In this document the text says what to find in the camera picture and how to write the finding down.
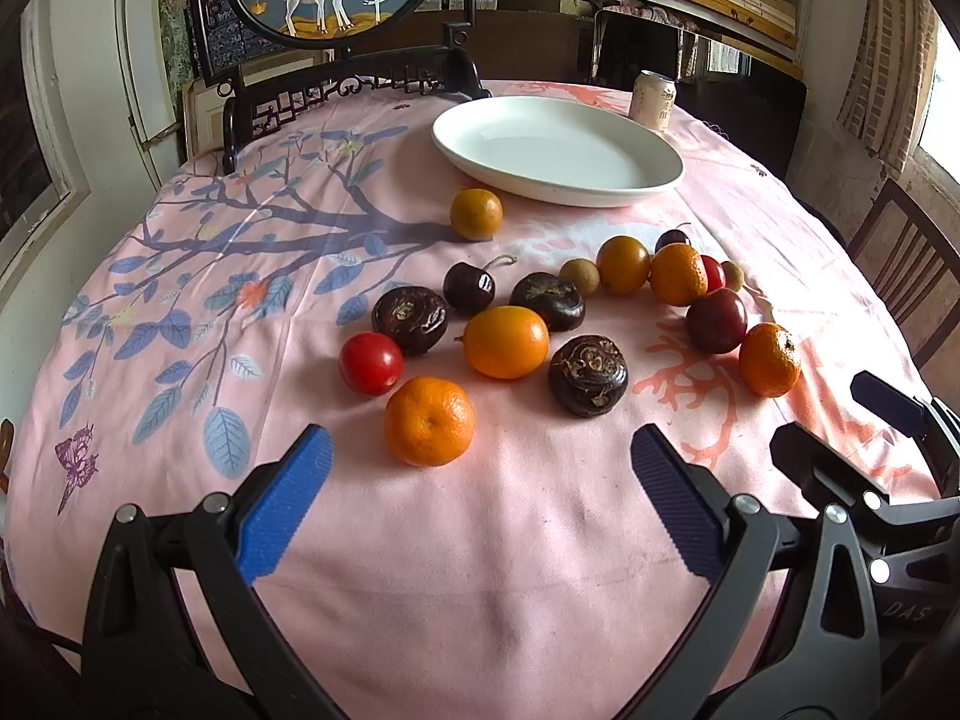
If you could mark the dark water chestnut front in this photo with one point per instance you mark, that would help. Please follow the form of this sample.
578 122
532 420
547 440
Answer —
588 375

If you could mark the dark water chestnut back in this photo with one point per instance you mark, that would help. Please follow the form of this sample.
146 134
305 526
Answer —
555 300

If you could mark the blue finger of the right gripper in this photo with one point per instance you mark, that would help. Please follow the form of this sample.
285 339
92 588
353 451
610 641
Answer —
823 477
929 422

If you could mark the smooth orange fruit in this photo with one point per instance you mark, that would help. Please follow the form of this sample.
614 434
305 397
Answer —
623 264

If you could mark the black carved wooden chair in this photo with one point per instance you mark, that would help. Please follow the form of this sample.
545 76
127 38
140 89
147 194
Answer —
264 107

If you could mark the brown wooden chair right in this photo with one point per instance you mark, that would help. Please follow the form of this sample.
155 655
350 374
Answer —
916 263

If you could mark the white oval plate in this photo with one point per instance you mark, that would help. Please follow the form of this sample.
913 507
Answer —
556 151

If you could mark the dark side cabinet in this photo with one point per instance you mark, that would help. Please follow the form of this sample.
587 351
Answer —
758 107

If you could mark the dark water chestnut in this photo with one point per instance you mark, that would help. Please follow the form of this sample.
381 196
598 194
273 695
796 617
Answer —
588 375
555 300
413 317

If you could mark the textured orange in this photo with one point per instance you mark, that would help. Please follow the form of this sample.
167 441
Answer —
677 275

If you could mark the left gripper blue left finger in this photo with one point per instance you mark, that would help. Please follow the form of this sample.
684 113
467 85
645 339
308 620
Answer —
238 538

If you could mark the large front mandarin orange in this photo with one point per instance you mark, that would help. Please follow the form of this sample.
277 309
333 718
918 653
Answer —
768 360

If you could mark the small mandarin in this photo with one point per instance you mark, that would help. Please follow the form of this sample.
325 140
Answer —
429 422

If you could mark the small far orange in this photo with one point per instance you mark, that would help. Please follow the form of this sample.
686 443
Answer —
476 214

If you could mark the dark red plum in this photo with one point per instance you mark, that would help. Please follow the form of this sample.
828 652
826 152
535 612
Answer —
717 323

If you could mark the brown longan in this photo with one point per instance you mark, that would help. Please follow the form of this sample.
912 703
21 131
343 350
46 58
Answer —
733 274
584 274

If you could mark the pale beverage can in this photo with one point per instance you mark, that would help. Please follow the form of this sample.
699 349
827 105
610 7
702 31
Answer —
652 100

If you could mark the dark cherry with stem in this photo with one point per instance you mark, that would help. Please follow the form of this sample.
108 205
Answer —
469 289

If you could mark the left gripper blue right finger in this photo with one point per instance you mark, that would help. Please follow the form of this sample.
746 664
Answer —
713 531

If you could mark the pink patterned tablecloth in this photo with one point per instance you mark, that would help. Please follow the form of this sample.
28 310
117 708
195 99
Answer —
478 551

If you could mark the red cherry tomato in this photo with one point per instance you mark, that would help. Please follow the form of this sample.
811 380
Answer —
370 363
715 274

